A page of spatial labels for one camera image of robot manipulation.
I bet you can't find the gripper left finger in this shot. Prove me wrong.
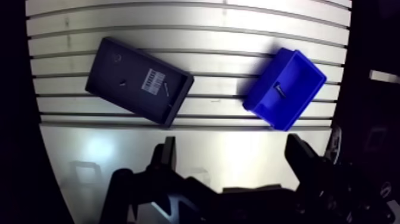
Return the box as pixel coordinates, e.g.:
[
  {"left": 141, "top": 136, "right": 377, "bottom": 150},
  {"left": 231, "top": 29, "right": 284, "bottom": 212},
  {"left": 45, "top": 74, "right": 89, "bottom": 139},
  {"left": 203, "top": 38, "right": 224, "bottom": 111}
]
[{"left": 99, "top": 136, "right": 220, "bottom": 224}]

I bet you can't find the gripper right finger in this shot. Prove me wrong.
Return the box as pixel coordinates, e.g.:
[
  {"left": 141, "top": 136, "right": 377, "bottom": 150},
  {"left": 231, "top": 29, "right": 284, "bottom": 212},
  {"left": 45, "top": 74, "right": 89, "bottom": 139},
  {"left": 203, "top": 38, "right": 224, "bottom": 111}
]
[{"left": 284, "top": 133, "right": 398, "bottom": 224}]

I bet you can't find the blue bin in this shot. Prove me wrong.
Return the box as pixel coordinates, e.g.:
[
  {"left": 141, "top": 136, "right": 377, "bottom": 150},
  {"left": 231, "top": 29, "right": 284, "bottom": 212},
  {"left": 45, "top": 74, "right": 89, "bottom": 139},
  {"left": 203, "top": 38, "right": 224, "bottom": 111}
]
[{"left": 242, "top": 47, "right": 328, "bottom": 132}]

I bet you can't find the black tray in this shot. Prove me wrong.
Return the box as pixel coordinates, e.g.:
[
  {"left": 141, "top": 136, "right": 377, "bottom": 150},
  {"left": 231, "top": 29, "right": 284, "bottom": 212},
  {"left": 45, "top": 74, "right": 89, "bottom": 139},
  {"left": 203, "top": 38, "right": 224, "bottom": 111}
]
[{"left": 85, "top": 36, "right": 195, "bottom": 129}]

